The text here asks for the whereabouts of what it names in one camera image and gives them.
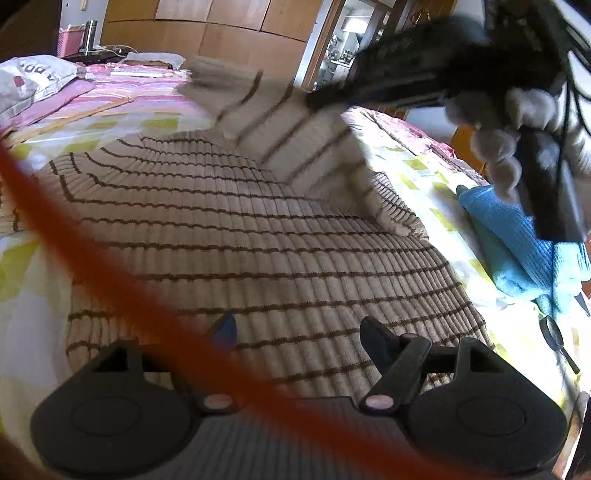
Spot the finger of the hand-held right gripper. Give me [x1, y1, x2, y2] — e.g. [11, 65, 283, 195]
[307, 83, 370, 112]

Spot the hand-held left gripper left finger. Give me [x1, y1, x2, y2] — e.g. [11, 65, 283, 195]
[90, 313, 241, 414]

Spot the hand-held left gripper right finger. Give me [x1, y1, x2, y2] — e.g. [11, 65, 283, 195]
[359, 316, 494, 414]

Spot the beige striped knit sweater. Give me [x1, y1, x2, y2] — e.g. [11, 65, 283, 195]
[0, 55, 492, 402]

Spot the person's right hand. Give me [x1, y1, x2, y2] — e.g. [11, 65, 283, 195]
[444, 87, 561, 204]

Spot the orange wooden furniture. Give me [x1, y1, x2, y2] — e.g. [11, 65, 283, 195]
[450, 124, 490, 181]

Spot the wooden wardrobe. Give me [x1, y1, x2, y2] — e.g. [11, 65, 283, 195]
[100, 0, 333, 86]

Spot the blue cloth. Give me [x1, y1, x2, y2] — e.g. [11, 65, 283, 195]
[456, 184, 591, 319]

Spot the black magnifying glass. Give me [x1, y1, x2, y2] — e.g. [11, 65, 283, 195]
[539, 314, 580, 374]

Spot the grey folded cloth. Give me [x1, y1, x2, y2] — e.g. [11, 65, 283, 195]
[124, 52, 185, 70]

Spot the patterned bed sheet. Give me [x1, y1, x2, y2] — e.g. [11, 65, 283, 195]
[0, 62, 591, 462]

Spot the white book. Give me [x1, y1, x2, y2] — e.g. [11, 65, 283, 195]
[110, 65, 169, 77]

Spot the dark nightstand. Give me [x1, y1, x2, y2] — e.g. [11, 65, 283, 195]
[60, 44, 134, 65]

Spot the metal thermos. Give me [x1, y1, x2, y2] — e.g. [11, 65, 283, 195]
[79, 19, 99, 54]

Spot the pink box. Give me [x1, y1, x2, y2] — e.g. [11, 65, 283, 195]
[56, 25, 93, 58]

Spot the grey printed pillow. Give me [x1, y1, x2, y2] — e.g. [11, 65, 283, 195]
[0, 54, 95, 125]

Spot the wooden door frame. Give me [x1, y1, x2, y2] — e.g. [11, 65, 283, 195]
[302, 0, 346, 90]

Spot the red cable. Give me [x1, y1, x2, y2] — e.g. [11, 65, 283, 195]
[0, 138, 467, 480]

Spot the black cable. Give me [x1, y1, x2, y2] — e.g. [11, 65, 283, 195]
[547, 0, 591, 100]

